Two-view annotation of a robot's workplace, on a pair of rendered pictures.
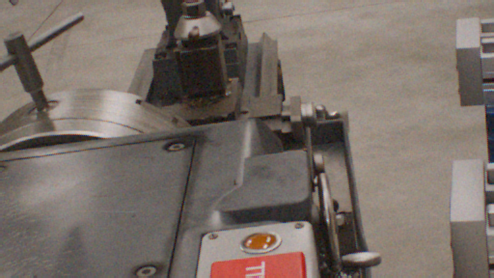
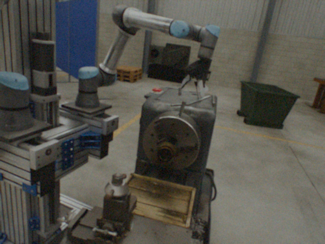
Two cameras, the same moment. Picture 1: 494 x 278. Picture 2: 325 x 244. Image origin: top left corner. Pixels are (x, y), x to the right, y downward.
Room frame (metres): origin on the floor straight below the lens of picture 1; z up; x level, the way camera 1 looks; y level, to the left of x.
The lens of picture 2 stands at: (2.25, 0.22, 1.61)
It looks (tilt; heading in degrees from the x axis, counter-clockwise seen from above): 19 degrees down; 185
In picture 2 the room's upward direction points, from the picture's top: 8 degrees clockwise
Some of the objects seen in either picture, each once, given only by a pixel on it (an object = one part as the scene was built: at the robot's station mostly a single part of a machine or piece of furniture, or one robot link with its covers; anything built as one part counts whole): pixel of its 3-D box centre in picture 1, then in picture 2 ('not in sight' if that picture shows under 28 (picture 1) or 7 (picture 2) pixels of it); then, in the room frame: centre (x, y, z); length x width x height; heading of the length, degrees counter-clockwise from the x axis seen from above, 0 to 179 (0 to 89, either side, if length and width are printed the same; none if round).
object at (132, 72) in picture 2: not in sight; (127, 73); (-6.88, -2.10, 0.22); 1.25 x 0.86 x 0.44; 175
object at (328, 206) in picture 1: (314, 208); not in sight; (1.59, -0.11, 0.75); 0.27 x 0.10 x 0.23; 174
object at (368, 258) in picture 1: (358, 261); not in sight; (1.48, -0.16, 0.69); 0.08 x 0.03 x 0.03; 84
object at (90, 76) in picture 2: not in sight; (89, 78); (0.81, -0.38, 1.33); 0.13 x 0.12 x 0.14; 158
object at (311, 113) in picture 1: (322, 113); (66, 217); (1.55, -0.14, 0.95); 0.07 x 0.04 x 0.04; 84
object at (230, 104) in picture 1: (209, 108); (117, 215); (1.54, 0.04, 0.99); 0.20 x 0.10 x 0.05; 174
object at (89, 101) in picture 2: not in sight; (87, 97); (0.82, -0.39, 1.21); 0.15 x 0.15 x 0.10
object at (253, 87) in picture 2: not in sight; (262, 104); (-3.75, 2.09, 0.43); 1.34 x 0.94 x 0.85; 4
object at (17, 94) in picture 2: not in sight; (11, 88); (1.30, -0.53, 1.33); 0.13 x 0.12 x 0.14; 96
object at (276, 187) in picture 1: (260, 195); (151, 97); (0.68, -0.01, 1.24); 0.09 x 0.08 x 0.03; 174
